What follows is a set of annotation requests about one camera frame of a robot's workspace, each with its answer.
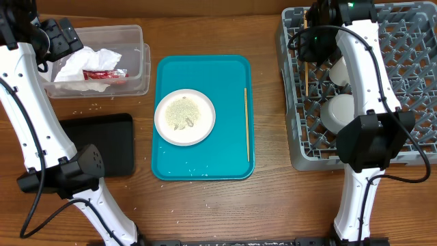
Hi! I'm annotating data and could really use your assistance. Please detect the large white plate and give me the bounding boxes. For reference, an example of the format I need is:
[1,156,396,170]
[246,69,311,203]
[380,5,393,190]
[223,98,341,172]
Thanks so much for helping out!
[154,89,216,146]

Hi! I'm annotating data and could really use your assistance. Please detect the black tray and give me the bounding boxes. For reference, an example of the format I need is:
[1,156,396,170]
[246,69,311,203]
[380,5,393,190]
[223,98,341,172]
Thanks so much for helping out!
[60,113,136,177]

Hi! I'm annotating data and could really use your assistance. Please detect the clear plastic waste bin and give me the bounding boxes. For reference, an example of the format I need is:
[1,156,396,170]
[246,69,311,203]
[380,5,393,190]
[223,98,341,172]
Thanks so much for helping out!
[42,25,151,98]

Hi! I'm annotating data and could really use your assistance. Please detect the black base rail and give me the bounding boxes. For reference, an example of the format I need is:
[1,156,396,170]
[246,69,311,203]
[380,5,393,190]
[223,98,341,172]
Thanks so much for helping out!
[87,236,390,246]

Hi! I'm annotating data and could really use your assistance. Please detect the wooden chopstick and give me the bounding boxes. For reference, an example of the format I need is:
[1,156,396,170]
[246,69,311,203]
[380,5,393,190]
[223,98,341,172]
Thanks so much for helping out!
[244,87,250,162]
[303,10,309,97]

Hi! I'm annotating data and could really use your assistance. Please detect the teal serving tray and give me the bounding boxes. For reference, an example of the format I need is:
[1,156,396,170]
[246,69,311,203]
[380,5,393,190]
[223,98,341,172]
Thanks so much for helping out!
[151,55,255,181]

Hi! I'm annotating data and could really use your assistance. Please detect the pale green cup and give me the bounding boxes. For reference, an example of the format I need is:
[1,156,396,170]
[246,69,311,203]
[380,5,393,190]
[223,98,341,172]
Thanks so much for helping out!
[329,57,350,87]

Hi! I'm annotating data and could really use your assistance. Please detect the grey dishwasher rack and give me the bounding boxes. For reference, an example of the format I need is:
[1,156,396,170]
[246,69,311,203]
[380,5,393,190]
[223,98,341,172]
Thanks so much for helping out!
[275,1,436,171]

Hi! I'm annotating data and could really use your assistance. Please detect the grey bowl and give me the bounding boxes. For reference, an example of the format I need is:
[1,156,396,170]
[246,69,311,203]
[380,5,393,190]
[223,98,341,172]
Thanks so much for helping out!
[320,94,354,135]

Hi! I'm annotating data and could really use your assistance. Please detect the red snack wrapper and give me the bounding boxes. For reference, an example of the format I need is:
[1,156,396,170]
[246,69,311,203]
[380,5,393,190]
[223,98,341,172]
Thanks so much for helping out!
[83,69,129,84]

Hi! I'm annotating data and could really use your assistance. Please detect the crumpled white tissue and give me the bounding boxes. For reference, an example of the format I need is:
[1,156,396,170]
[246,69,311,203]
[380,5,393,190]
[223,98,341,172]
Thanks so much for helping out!
[54,46,122,92]

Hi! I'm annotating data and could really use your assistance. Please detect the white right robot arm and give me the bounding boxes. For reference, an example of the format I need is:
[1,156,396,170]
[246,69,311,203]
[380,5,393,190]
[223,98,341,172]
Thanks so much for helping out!
[287,1,419,245]

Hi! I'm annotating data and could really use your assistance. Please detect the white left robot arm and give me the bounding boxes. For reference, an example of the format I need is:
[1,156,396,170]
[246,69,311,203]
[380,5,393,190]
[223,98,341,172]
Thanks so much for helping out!
[1,10,147,245]

